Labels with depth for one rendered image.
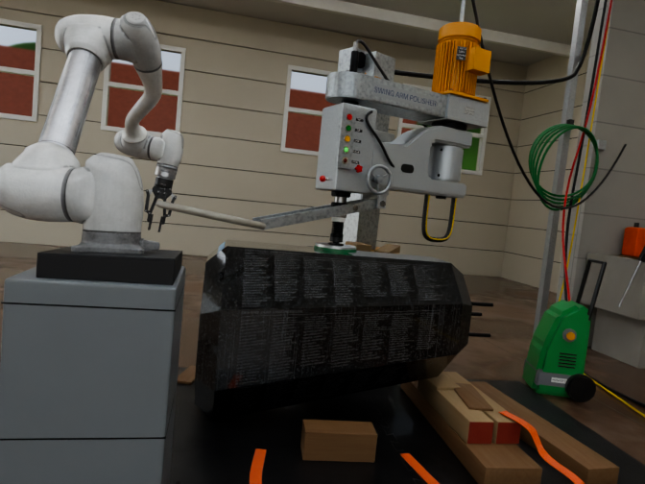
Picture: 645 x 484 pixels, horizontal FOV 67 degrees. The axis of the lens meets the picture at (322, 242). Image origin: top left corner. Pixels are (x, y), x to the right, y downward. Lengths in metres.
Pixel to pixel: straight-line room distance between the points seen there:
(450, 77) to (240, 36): 6.23
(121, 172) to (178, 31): 7.41
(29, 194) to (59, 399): 0.54
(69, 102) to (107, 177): 0.34
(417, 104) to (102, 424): 2.02
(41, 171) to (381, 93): 1.61
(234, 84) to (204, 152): 1.21
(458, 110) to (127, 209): 1.91
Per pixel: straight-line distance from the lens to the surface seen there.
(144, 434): 1.44
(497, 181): 9.87
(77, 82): 1.76
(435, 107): 2.73
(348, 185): 2.40
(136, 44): 1.85
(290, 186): 8.48
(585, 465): 2.45
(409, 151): 2.62
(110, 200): 1.44
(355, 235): 3.20
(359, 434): 2.15
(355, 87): 2.46
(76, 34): 1.88
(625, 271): 4.62
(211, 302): 2.09
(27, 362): 1.43
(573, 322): 3.41
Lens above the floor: 1.05
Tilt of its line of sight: 4 degrees down
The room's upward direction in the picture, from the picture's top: 6 degrees clockwise
